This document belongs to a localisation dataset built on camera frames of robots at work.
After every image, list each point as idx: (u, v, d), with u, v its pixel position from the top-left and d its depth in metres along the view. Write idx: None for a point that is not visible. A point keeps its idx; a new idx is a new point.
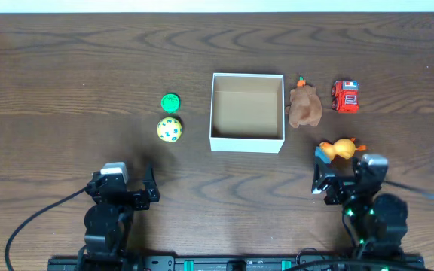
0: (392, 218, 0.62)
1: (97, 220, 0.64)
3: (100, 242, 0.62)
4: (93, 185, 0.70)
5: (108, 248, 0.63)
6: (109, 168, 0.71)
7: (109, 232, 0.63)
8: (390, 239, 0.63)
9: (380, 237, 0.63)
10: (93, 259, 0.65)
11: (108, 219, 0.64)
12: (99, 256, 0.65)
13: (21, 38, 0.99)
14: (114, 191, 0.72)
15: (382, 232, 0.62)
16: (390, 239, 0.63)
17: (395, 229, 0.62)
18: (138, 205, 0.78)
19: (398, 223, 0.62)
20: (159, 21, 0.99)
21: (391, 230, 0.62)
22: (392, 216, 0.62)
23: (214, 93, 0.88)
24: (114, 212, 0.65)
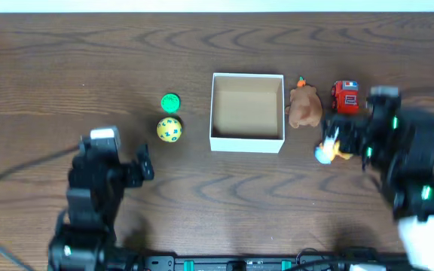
0: (420, 119, 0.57)
1: (83, 175, 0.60)
3: (86, 198, 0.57)
4: (80, 147, 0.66)
5: (93, 206, 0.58)
6: (101, 131, 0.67)
7: (95, 187, 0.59)
8: (422, 150, 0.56)
9: (408, 151, 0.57)
10: (73, 226, 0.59)
11: (94, 173, 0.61)
12: (82, 223, 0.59)
13: (21, 38, 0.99)
14: (104, 154, 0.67)
15: (410, 145, 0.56)
16: (422, 150, 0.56)
17: (423, 135, 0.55)
18: (130, 182, 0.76)
19: (427, 131, 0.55)
20: (159, 21, 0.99)
21: (419, 142, 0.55)
22: (423, 120, 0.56)
23: (214, 93, 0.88)
24: (102, 168, 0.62)
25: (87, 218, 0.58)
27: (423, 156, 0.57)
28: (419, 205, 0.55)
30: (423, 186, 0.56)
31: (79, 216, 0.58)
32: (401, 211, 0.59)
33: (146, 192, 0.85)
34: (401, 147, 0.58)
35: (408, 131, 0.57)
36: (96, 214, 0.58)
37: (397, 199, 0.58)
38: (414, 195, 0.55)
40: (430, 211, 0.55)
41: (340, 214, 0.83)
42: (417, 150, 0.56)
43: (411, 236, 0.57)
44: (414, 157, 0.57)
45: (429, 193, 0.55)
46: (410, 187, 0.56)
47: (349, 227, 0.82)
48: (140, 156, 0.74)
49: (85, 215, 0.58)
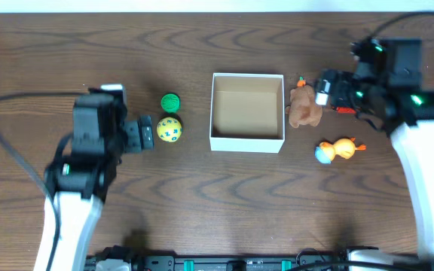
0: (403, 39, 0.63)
1: (89, 99, 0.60)
3: (90, 115, 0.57)
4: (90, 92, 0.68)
5: (98, 126, 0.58)
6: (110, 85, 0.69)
7: (102, 108, 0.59)
8: (405, 63, 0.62)
9: (393, 68, 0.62)
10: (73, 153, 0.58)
11: (102, 100, 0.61)
12: (82, 150, 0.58)
13: (21, 38, 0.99)
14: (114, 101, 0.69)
15: (395, 58, 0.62)
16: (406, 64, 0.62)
17: (404, 49, 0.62)
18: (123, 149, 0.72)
19: (405, 44, 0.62)
20: (159, 21, 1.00)
21: (405, 55, 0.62)
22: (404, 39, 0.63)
23: (214, 93, 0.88)
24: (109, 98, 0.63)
25: (90, 143, 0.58)
27: (409, 71, 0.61)
28: (411, 108, 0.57)
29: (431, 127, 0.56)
30: (416, 95, 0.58)
31: (82, 141, 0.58)
32: (394, 126, 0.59)
33: (146, 191, 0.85)
34: (387, 65, 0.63)
35: (392, 50, 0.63)
36: (99, 138, 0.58)
37: (389, 110, 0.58)
38: (402, 102, 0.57)
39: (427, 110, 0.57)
40: (420, 119, 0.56)
41: (340, 214, 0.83)
42: (401, 64, 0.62)
43: (408, 151, 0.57)
44: (400, 69, 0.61)
45: (420, 102, 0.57)
46: (399, 95, 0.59)
47: (349, 227, 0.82)
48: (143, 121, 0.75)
49: (88, 138, 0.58)
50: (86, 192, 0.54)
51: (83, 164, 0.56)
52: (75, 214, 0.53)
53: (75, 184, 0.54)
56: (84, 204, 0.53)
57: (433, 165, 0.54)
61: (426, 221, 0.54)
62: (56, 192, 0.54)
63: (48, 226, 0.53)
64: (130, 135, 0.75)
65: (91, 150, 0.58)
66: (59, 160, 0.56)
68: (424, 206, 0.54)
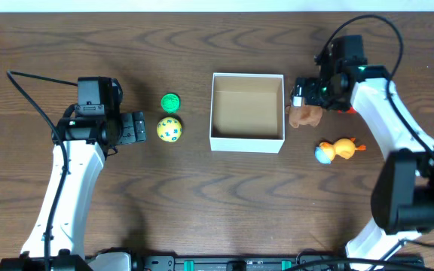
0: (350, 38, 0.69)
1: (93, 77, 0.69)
3: (93, 83, 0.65)
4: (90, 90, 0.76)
5: (99, 93, 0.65)
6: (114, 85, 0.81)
7: (104, 80, 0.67)
8: (354, 52, 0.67)
9: (343, 56, 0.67)
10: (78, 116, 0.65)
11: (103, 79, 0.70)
12: (87, 114, 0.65)
13: (21, 38, 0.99)
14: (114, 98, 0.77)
15: (343, 48, 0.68)
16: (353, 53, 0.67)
17: (353, 41, 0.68)
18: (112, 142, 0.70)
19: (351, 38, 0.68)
20: (158, 20, 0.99)
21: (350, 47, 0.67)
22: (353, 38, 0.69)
23: (214, 93, 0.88)
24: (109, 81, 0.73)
25: (93, 108, 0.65)
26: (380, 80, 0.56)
27: (358, 59, 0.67)
28: (359, 75, 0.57)
29: (376, 80, 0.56)
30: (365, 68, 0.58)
31: (86, 106, 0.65)
32: (349, 95, 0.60)
33: (146, 192, 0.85)
34: (339, 56, 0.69)
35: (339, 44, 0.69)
36: (100, 105, 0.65)
37: (342, 81, 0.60)
38: (353, 71, 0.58)
39: (374, 74, 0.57)
40: (368, 78, 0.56)
41: (340, 214, 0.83)
42: (349, 53, 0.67)
43: (358, 97, 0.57)
44: (349, 56, 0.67)
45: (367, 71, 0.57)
46: (350, 69, 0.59)
47: (349, 227, 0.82)
48: (138, 114, 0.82)
49: (91, 104, 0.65)
50: (91, 138, 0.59)
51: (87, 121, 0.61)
52: (80, 153, 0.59)
53: (81, 135, 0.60)
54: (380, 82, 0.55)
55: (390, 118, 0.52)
56: (89, 146, 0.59)
57: (380, 100, 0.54)
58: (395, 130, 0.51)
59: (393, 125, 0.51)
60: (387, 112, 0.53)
61: (385, 138, 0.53)
62: (65, 138, 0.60)
63: (57, 165, 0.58)
64: (124, 126, 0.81)
65: (96, 114, 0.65)
66: (68, 117, 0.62)
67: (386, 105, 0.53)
68: (380, 129, 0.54)
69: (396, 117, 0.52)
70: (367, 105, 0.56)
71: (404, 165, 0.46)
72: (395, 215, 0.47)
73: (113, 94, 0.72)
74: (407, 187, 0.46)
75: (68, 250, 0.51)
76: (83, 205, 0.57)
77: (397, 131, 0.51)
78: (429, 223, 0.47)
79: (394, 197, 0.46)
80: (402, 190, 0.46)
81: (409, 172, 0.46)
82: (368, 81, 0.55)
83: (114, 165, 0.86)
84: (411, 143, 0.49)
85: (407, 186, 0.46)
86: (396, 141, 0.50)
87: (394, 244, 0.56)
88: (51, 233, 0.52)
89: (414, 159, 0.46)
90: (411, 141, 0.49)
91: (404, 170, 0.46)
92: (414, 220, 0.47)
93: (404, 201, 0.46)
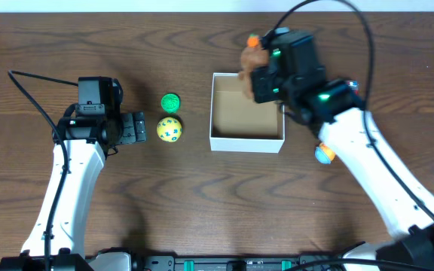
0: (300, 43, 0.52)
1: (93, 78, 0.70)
3: (94, 83, 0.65)
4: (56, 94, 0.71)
5: (100, 93, 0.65)
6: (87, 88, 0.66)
7: (105, 81, 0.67)
8: (308, 63, 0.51)
9: (295, 70, 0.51)
10: (78, 115, 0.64)
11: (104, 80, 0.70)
12: (87, 114, 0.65)
13: (21, 38, 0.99)
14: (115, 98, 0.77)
15: (267, 63, 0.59)
16: (304, 65, 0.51)
17: (302, 49, 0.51)
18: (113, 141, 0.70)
19: (301, 44, 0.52)
20: (159, 21, 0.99)
21: (300, 56, 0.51)
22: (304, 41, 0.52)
23: (213, 95, 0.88)
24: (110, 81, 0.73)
25: (94, 108, 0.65)
26: (354, 112, 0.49)
27: (314, 71, 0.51)
28: (312, 105, 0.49)
29: (341, 113, 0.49)
30: (307, 86, 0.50)
31: (87, 105, 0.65)
32: (316, 126, 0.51)
33: (146, 192, 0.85)
34: (287, 66, 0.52)
35: (288, 51, 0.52)
36: (101, 105, 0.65)
37: (304, 114, 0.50)
38: (312, 104, 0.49)
39: (337, 94, 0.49)
40: (332, 110, 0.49)
41: (340, 214, 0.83)
42: (302, 64, 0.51)
43: (328, 138, 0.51)
44: (303, 68, 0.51)
45: (312, 88, 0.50)
46: (305, 98, 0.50)
47: (349, 227, 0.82)
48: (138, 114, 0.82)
49: (92, 105, 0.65)
50: (91, 137, 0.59)
51: (87, 120, 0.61)
52: (80, 153, 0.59)
53: (82, 134, 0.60)
54: (353, 117, 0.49)
55: (382, 179, 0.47)
56: (89, 146, 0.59)
57: (364, 150, 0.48)
58: (395, 198, 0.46)
59: (392, 189, 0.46)
60: (380, 171, 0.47)
61: (382, 203, 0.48)
62: (66, 138, 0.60)
63: (57, 165, 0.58)
64: (125, 126, 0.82)
65: (96, 114, 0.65)
66: (68, 117, 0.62)
67: (371, 153, 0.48)
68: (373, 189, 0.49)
69: (392, 181, 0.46)
70: (349, 153, 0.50)
71: (418, 247, 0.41)
72: None
73: (113, 93, 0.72)
74: (428, 269, 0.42)
75: (68, 248, 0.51)
76: (83, 204, 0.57)
77: (398, 198, 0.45)
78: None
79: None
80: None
81: (424, 252, 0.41)
82: (341, 121, 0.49)
83: (114, 165, 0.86)
84: (417, 214, 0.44)
85: (426, 267, 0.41)
86: (398, 212, 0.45)
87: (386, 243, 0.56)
88: (51, 232, 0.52)
89: (426, 242, 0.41)
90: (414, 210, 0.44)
91: (421, 254, 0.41)
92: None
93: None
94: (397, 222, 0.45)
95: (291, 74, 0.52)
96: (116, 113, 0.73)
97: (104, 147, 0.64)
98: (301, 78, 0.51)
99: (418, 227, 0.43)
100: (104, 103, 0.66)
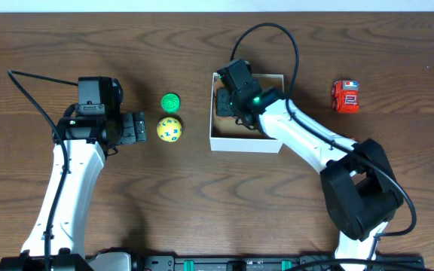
0: (236, 66, 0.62)
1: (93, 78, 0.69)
3: (93, 83, 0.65)
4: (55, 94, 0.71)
5: (100, 93, 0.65)
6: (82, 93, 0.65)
7: (105, 81, 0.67)
8: (243, 79, 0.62)
9: (234, 86, 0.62)
10: (78, 115, 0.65)
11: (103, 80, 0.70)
12: (87, 114, 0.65)
13: (21, 38, 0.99)
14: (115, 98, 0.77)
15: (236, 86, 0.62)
16: (242, 84, 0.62)
17: (236, 68, 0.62)
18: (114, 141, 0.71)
19: (236, 65, 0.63)
20: (158, 20, 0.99)
21: (236, 76, 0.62)
22: (236, 65, 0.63)
23: (214, 95, 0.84)
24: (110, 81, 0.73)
25: (94, 108, 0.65)
26: (279, 102, 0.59)
27: (249, 83, 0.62)
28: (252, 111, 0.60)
29: (276, 108, 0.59)
30: (245, 95, 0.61)
31: (87, 105, 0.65)
32: (258, 127, 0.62)
33: (146, 192, 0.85)
34: (229, 85, 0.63)
35: (225, 74, 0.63)
36: (102, 105, 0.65)
37: (246, 117, 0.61)
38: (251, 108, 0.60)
39: (269, 98, 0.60)
40: (267, 107, 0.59)
41: None
42: (240, 80, 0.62)
43: (263, 125, 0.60)
44: (242, 83, 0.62)
45: (249, 97, 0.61)
46: (246, 105, 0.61)
47: None
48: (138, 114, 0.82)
49: (92, 104, 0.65)
50: (91, 137, 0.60)
51: (87, 120, 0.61)
52: (80, 153, 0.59)
53: (82, 134, 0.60)
54: (279, 105, 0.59)
55: (307, 138, 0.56)
56: (89, 146, 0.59)
57: (286, 123, 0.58)
58: (314, 147, 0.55)
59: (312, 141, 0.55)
60: (301, 134, 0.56)
61: (309, 155, 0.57)
62: (66, 138, 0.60)
63: (57, 165, 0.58)
64: (124, 126, 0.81)
65: (96, 114, 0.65)
66: (68, 117, 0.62)
67: (293, 124, 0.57)
68: (301, 149, 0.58)
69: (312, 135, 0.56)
70: (278, 130, 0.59)
71: (340, 179, 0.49)
72: (358, 223, 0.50)
73: (113, 93, 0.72)
74: (353, 194, 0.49)
75: (68, 248, 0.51)
76: (83, 204, 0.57)
77: (316, 146, 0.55)
78: (385, 214, 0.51)
79: (345, 206, 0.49)
80: (350, 200, 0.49)
81: (345, 181, 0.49)
82: (269, 110, 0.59)
83: (113, 165, 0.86)
84: (333, 152, 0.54)
85: (351, 193, 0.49)
86: (321, 156, 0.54)
87: (372, 242, 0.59)
88: (51, 232, 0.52)
89: (344, 172, 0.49)
90: (332, 152, 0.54)
91: (343, 183, 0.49)
92: (374, 217, 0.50)
93: (356, 207, 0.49)
94: (321, 165, 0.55)
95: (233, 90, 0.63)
96: (116, 113, 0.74)
97: (105, 147, 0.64)
98: (242, 93, 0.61)
99: (334, 161, 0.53)
100: (104, 103, 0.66)
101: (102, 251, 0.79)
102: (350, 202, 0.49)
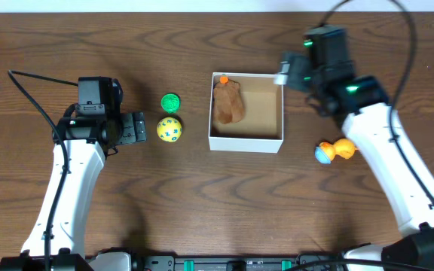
0: (332, 38, 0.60)
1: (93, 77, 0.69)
3: (93, 83, 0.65)
4: None
5: (100, 93, 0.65)
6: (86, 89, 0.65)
7: (105, 80, 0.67)
8: (336, 56, 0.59)
9: (325, 59, 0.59)
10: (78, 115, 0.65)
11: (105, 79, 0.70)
12: (87, 114, 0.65)
13: (21, 38, 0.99)
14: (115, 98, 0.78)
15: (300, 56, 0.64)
16: (334, 59, 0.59)
17: (332, 41, 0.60)
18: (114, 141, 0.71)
19: (332, 37, 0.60)
20: (158, 21, 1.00)
21: (331, 47, 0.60)
22: (335, 37, 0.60)
23: None
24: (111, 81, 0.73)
25: (94, 108, 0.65)
26: (380, 107, 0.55)
27: (342, 62, 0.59)
28: (342, 94, 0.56)
29: (372, 107, 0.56)
30: (334, 73, 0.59)
31: (87, 105, 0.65)
32: (341, 116, 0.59)
33: (146, 191, 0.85)
34: (317, 57, 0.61)
35: (319, 43, 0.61)
36: (102, 105, 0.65)
37: (331, 105, 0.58)
38: (341, 94, 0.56)
39: (366, 85, 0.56)
40: (362, 105, 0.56)
41: (340, 214, 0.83)
42: (331, 55, 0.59)
43: (354, 130, 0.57)
44: (334, 62, 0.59)
45: (340, 80, 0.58)
46: (334, 88, 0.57)
47: (349, 226, 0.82)
48: (137, 114, 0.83)
49: (93, 104, 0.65)
50: (91, 137, 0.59)
51: (87, 120, 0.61)
52: (80, 153, 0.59)
53: (82, 134, 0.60)
54: (380, 114, 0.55)
55: (402, 178, 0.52)
56: (89, 146, 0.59)
57: (384, 144, 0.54)
58: (411, 196, 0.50)
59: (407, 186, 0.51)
60: (398, 170, 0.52)
61: (397, 198, 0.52)
62: (66, 138, 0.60)
63: (57, 165, 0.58)
64: (124, 126, 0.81)
65: (96, 114, 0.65)
66: (68, 117, 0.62)
67: (392, 148, 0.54)
68: (391, 184, 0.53)
69: (411, 177, 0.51)
70: (368, 145, 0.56)
71: (423, 249, 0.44)
72: None
73: (113, 93, 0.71)
74: (426, 264, 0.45)
75: (68, 249, 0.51)
76: (83, 205, 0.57)
77: (412, 196, 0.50)
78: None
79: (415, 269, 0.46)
80: (423, 267, 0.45)
81: (427, 251, 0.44)
82: (365, 112, 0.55)
83: (114, 165, 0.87)
84: (431, 212, 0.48)
85: (427, 262, 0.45)
86: (412, 207, 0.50)
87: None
88: (51, 232, 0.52)
89: (431, 242, 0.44)
90: (430, 209, 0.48)
91: (424, 252, 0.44)
92: None
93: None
94: (408, 222, 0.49)
95: (321, 65, 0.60)
96: (116, 113, 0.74)
97: (105, 147, 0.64)
98: (331, 68, 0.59)
99: (429, 224, 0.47)
100: (104, 103, 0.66)
101: (102, 251, 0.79)
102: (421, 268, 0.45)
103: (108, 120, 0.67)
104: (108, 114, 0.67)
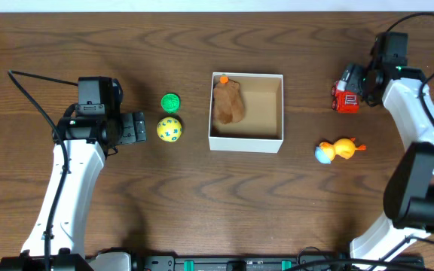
0: (398, 41, 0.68)
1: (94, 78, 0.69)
3: (94, 83, 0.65)
4: None
5: (100, 93, 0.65)
6: (88, 90, 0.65)
7: (105, 81, 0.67)
8: (396, 53, 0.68)
9: (385, 53, 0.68)
10: (78, 115, 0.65)
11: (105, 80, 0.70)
12: (86, 114, 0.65)
13: (21, 38, 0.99)
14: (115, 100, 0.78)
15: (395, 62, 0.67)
16: (395, 55, 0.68)
17: (395, 38, 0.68)
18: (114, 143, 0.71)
19: (395, 35, 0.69)
20: (158, 20, 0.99)
21: (393, 44, 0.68)
22: (399, 38, 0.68)
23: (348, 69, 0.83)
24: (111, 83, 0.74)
25: (94, 108, 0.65)
26: (415, 81, 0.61)
27: (398, 59, 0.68)
28: (395, 73, 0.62)
29: (411, 80, 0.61)
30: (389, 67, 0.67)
31: (87, 106, 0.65)
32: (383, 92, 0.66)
33: (146, 191, 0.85)
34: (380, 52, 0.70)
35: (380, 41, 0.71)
36: (102, 105, 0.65)
37: (377, 77, 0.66)
38: (387, 71, 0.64)
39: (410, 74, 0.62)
40: (403, 77, 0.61)
41: (340, 214, 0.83)
42: (392, 51, 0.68)
43: (389, 95, 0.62)
44: (391, 55, 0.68)
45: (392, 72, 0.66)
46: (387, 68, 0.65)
47: (349, 226, 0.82)
48: (138, 114, 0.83)
49: (93, 104, 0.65)
50: (91, 137, 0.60)
51: (87, 120, 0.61)
52: (80, 153, 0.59)
53: (82, 134, 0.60)
54: (414, 83, 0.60)
55: (418, 116, 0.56)
56: (89, 146, 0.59)
57: (412, 97, 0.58)
58: (421, 127, 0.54)
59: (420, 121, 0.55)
60: (416, 108, 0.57)
61: (409, 131, 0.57)
62: (66, 138, 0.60)
63: (57, 165, 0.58)
64: (124, 126, 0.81)
65: (96, 114, 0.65)
66: (68, 117, 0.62)
67: (417, 102, 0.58)
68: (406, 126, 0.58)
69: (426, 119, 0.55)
70: (398, 100, 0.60)
71: (423, 157, 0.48)
72: (405, 207, 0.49)
73: (113, 93, 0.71)
74: (421, 176, 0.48)
75: (68, 249, 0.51)
76: (83, 204, 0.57)
77: (423, 126, 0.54)
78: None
79: (410, 181, 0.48)
80: (419, 180, 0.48)
81: (428, 159, 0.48)
82: (401, 80, 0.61)
83: (114, 165, 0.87)
84: None
85: (424, 175, 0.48)
86: (421, 135, 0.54)
87: (400, 241, 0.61)
88: (51, 232, 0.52)
89: None
90: None
91: (424, 158, 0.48)
92: (427, 213, 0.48)
93: (420, 195, 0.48)
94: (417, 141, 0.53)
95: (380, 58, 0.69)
96: (116, 114, 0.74)
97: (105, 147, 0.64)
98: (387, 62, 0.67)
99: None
100: (105, 103, 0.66)
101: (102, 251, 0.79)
102: (415, 179, 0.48)
103: (108, 120, 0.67)
104: (108, 114, 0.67)
